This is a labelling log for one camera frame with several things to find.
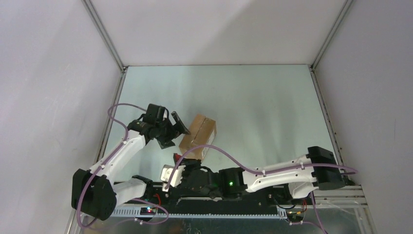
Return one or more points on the brown cardboard express box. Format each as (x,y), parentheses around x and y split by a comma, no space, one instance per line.
(202,132)

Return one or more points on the red black utility knife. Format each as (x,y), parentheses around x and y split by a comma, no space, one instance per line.
(176,157)

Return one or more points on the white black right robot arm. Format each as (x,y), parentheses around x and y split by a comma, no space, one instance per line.
(316,170)

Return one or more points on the aluminium frame post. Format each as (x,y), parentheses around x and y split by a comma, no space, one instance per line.
(332,32)
(97,21)

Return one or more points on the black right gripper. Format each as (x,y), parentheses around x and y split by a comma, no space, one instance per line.
(189,164)

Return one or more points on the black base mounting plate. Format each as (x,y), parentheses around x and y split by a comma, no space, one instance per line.
(266,199)

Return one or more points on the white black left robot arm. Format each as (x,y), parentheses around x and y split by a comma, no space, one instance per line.
(95,191)

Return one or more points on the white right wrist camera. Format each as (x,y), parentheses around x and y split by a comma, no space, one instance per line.
(169,180)

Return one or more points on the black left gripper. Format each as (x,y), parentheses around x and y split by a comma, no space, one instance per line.
(166,142)

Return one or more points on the grey cable duct rail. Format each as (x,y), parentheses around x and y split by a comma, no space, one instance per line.
(146,212)

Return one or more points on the aluminium frame post right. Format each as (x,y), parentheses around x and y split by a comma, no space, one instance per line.
(332,32)

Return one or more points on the aluminium frame post left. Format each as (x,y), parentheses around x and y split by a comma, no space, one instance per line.
(97,21)

